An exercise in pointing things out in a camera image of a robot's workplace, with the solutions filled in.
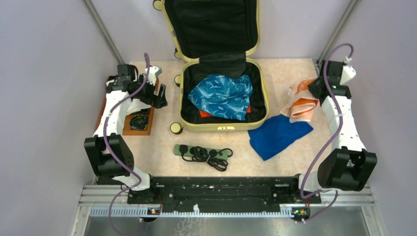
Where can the dark round patterned item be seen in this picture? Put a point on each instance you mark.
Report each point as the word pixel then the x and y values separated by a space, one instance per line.
pixel 139 122

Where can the green power strip with cable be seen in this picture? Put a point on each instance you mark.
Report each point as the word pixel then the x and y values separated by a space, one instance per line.
pixel 215 158

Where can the orange folded garment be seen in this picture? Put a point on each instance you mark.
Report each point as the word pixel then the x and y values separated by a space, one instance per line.
pixel 206 115

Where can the corner aluminium post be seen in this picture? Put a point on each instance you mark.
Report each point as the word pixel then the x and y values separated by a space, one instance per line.
pixel 102 29
pixel 338 30

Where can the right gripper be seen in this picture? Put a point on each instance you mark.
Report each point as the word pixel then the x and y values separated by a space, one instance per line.
pixel 311 86

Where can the right corner aluminium post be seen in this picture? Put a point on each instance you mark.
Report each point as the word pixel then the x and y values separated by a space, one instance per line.
pixel 338 30

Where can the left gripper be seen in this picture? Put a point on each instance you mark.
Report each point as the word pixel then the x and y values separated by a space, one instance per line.
pixel 153 99

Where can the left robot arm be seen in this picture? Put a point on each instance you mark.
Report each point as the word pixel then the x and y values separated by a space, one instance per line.
pixel 108 153

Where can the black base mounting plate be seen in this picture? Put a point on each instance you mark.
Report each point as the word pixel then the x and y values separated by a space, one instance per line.
pixel 210 197

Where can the orange and pink towel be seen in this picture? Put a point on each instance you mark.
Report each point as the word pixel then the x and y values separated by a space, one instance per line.
pixel 301 103

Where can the brown wooden tray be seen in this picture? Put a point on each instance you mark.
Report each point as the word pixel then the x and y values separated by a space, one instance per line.
pixel 127 108

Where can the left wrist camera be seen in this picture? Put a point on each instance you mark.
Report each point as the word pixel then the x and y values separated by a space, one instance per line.
pixel 153 72

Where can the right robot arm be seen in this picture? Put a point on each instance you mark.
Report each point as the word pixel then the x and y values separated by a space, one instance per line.
pixel 344 163

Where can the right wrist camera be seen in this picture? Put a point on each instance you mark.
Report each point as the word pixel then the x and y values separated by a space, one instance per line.
pixel 348 72

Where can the blue towel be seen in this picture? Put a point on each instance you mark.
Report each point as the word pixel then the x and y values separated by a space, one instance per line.
pixel 276 134

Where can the aluminium rail frame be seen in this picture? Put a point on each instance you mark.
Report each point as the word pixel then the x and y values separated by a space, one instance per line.
pixel 363 199

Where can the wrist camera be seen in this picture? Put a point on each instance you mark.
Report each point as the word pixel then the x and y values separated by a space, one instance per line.
pixel 348 72
pixel 153 72

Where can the blue patterned fabric garment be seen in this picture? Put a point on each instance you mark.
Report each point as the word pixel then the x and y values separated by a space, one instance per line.
pixel 223 96

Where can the yellow hard-shell suitcase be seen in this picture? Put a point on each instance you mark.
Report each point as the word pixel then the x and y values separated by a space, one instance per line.
pixel 215 37

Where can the left corner aluminium post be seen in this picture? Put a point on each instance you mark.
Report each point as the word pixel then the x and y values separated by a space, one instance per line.
pixel 102 29

